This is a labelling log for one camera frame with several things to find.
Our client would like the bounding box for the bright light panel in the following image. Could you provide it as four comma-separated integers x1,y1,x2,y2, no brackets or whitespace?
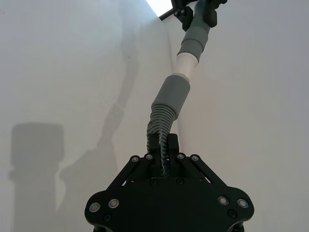
145,0,175,17

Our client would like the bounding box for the black hose mount bracket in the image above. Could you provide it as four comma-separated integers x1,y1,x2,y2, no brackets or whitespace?
158,0,228,31

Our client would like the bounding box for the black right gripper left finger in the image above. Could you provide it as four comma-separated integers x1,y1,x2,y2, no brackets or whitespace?
87,134,162,215

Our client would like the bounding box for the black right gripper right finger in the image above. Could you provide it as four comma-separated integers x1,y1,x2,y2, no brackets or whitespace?
168,133,254,214

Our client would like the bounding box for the grey hose with stepped cuff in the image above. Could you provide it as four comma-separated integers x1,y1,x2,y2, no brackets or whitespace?
178,0,218,65

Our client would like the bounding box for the white pipe connector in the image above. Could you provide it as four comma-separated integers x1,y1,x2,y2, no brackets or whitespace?
172,51,200,82

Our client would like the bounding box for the grey corrugated hose with cuff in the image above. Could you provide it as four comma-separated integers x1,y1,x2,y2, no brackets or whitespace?
145,74,192,175

